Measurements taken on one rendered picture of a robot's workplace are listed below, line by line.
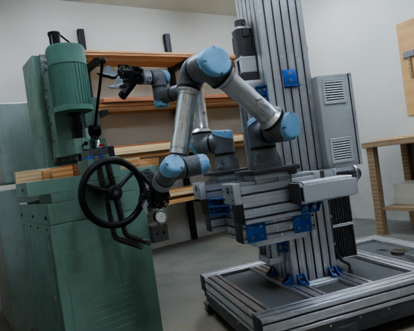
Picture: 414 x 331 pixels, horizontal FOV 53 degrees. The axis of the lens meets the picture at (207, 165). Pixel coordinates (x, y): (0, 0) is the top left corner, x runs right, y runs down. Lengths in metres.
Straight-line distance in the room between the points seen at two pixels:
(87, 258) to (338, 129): 1.34
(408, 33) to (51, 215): 3.72
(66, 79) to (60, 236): 0.70
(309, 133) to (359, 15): 2.94
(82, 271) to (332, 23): 4.08
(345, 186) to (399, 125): 2.80
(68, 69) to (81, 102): 0.15
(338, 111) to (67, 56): 1.32
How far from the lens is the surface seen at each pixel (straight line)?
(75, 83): 2.02
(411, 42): 4.57
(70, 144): 2.06
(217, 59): 1.57
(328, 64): 5.17
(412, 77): 4.51
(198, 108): 2.40
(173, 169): 1.41
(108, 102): 4.07
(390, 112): 4.68
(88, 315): 1.95
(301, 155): 2.13
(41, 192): 1.83
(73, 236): 1.87
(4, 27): 4.56
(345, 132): 2.22
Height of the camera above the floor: 0.89
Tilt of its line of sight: 1 degrees down
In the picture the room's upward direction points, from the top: 8 degrees counter-clockwise
